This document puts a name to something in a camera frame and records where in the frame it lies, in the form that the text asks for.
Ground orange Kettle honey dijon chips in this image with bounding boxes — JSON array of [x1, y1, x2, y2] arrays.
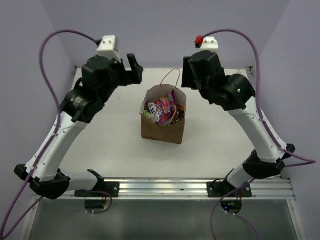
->
[[177, 104, 185, 113]]

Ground purple Fox's candy bag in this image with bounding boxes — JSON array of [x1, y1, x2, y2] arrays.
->
[[144, 90, 178, 126]]

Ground brown paper bag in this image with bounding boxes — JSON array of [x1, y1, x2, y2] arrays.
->
[[139, 68, 187, 145]]

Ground aluminium right side rail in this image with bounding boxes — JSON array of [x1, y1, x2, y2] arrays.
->
[[245, 66, 257, 91]]

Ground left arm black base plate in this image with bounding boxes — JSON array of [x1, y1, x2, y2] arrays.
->
[[74, 181, 120, 198]]

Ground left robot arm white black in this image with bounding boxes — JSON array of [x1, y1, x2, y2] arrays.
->
[[14, 53, 144, 200]]

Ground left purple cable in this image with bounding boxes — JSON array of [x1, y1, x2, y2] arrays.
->
[[0, 29, 104, 240]]

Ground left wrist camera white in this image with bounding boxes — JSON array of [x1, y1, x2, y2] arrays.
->
[[96, 35, 121, 62]]

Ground purple cable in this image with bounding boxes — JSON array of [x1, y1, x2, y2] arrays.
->
[[203, 29, 317, 240], [0, 29, 104, 240]]

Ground aluminium front rail frame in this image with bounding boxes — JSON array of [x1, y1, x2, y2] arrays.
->
[[20, 177, 307, 240]]

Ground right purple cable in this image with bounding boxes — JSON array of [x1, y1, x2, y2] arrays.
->
[[203, 29, 317, 240]]

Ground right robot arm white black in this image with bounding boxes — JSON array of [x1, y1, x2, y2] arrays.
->
[[181, 50, 296, 197]]

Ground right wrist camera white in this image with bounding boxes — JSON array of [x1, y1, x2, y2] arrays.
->
[[194, 35, 219, 54]]

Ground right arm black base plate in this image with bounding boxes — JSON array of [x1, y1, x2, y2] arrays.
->
[[206, 179, 253, 198]]

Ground brown Kettle sea salt chips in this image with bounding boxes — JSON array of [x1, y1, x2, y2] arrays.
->
[[171, 110, 185, 124]]

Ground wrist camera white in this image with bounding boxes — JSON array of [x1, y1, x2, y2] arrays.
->
[[96, 35, 121, 62], [194, 35, 219, 54]]

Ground small green snack packet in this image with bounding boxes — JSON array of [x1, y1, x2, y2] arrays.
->
[[143, 110, 155, 121]]

